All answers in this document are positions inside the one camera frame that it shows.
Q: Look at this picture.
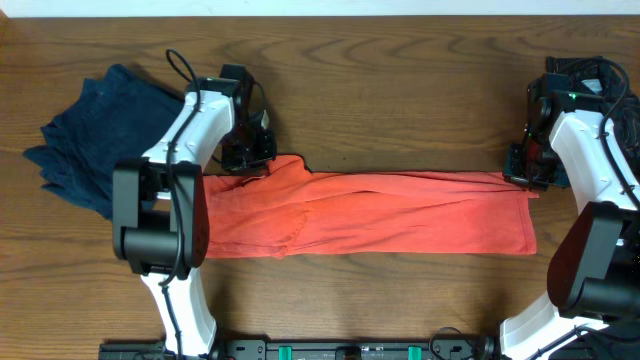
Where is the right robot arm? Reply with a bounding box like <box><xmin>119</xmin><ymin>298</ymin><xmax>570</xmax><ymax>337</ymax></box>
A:
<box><xmin>499</xmin><ymin>72</ymin><xmax>639</xmax><ymax>359</ymax></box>

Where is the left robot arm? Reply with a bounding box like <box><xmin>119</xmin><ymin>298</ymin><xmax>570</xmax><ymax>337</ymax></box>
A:
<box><xmin>101</xmin><ymin>64</ymin><xmax>276</xmax><ymax>359</ymax></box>

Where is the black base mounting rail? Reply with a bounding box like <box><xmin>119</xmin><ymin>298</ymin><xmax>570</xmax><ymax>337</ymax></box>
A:
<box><xmin>97</xmin><ymin>327</ymin><xmax>501</xmax><ymax>360</ymax></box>

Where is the folded navy blue shirt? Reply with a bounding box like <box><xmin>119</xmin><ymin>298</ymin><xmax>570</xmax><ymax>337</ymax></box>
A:
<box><xmin>24</xmin><ymin>64</ymin><xmax>183</xmax><ymax>220</ymax></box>

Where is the black patterned garment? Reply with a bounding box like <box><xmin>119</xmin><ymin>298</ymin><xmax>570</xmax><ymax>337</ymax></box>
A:
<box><xmin>545</xmin><ymin>56</ymin><xmax>639</xmax><ymax>176</ymax></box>

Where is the red soccer t-shirt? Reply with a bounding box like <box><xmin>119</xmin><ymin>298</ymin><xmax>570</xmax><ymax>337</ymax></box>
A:
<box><xmin>204</xmin><ymin>155</ymin><xmax>537</xmax><ymax>258</ymax></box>

